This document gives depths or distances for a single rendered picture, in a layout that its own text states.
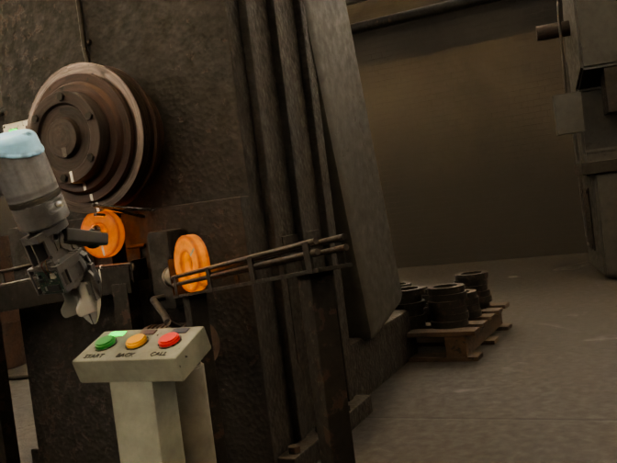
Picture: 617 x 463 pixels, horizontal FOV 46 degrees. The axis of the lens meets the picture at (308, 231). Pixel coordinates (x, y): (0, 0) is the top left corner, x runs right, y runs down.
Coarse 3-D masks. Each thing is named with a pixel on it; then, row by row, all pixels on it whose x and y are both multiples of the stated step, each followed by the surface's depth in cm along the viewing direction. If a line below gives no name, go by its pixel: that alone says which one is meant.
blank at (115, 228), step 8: (88, 216) 231; (112, 216) 228; (88, 224) 231; (104, 224) 229; (112, 224) 228; (120, 224) 228; (112, 232) 228; (120, 232) 228; (112, 240) 228; (120, 240) 228; (88, 248) 232; (96, 248) 231; (104, 248) 230; (112, 248) 228; (120, 248) 230; (96, 256) 231; (104, 256) 230
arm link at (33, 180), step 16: (0, 144) 120; (16, 144) 120; (32, 144) 122; (0, 160) 120; (16, 160) 121; (32, 160) 122; (0, 176) 122; (16, 176) 121; (32, 176) 122; (48, 176) 125; (0, 192) 125; (16, 192) 122; (32, 192) 123; (48, 192) 124; (16, 208) 124
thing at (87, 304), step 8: (80, 288) 132; (88, 288) 134; (80, 296) 132; (88, 296) 134; (80, 304) 132; (88, 304) 134; (96, 304) 135; (80, 312) 132; (88, 312) 134; (96, 312) 136; (96, 320) 137
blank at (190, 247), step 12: (180, 240) 195; (192, 240) 190; (180, 252) 196; (192, 252) 190; (204, 252) 189; (180, 264) 197; (192, 264) 191; (204, 264) 189; (192, 276) 192; (192, 288) 193
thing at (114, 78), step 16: (80, 64) 226; (96, 64) 223; (48, 80) 231; (112, 80) 221; (128, 80) 225; (128, 96) 219; (32, 112) 235; (144, 112) 221; (144, 128) 218; (144, 144) 218; (144, 160) 222; (128, 176) 221; (144, 176) 226; (112, 192) 224; (128, 192) 223; (80, 208) 230
